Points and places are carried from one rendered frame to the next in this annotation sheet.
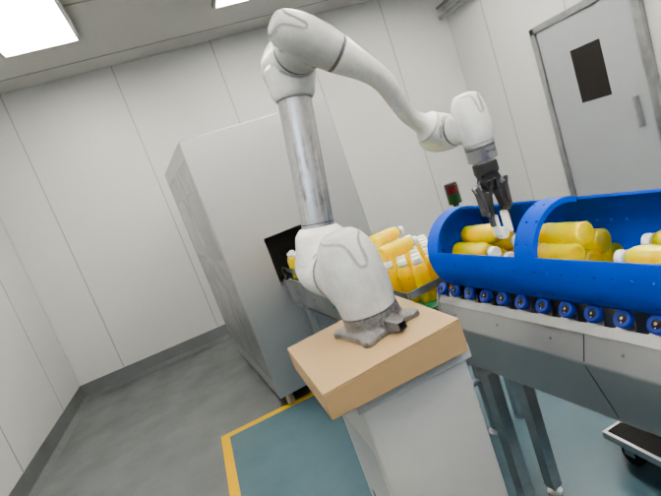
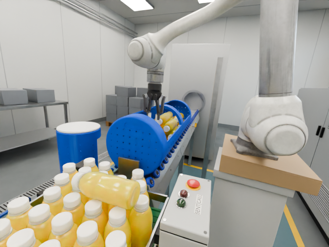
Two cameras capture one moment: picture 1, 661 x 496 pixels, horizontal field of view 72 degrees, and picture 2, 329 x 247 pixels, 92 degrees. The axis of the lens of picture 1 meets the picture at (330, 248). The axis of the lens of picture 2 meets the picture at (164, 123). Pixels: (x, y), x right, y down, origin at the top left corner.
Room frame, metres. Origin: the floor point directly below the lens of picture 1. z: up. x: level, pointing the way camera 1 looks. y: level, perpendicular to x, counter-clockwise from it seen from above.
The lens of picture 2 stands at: (2.04, 0.06, 1.38)
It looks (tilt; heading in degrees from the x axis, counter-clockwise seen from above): 14 degrees down; 217
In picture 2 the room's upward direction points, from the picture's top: 4 degrees clockwise
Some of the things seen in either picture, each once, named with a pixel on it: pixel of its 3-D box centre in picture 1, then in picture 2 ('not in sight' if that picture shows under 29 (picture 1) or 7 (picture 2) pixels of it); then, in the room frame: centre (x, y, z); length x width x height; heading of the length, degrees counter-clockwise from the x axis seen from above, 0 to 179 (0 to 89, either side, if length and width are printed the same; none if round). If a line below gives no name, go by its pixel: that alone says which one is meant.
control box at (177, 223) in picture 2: not in sight; (188, 212); (1.72, -0.09, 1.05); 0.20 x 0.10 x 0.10; 21
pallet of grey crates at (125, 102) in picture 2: not in sight; (130, 107); (-1.10, -3.66, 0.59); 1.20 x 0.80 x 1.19; 105
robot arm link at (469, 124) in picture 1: (468, 119); (155, 55); (1.39, -0.53, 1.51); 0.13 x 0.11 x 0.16; 21
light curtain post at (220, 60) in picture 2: not in sight; (210, 128); (0.12, -0.67, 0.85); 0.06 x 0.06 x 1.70; 21
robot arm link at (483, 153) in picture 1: (481, 153); (154, 77); (1.38, -0.53, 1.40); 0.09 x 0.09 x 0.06
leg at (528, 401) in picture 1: (535, 424); not in sight; (1.59, -0.52, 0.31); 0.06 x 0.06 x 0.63; 21
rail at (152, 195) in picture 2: (450, 276); (119, 186); (1.70, -0.41, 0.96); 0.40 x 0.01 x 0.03; 111
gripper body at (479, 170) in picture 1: (487, 175); (154, 91); (1.38, -0.53, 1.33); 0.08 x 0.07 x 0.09; 111
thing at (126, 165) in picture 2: not in sight; (129, 171); (1.63, -0.44, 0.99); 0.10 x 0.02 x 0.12; 111
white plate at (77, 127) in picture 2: not in sight; (79, 127); (1.54, -1.09, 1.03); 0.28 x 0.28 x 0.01
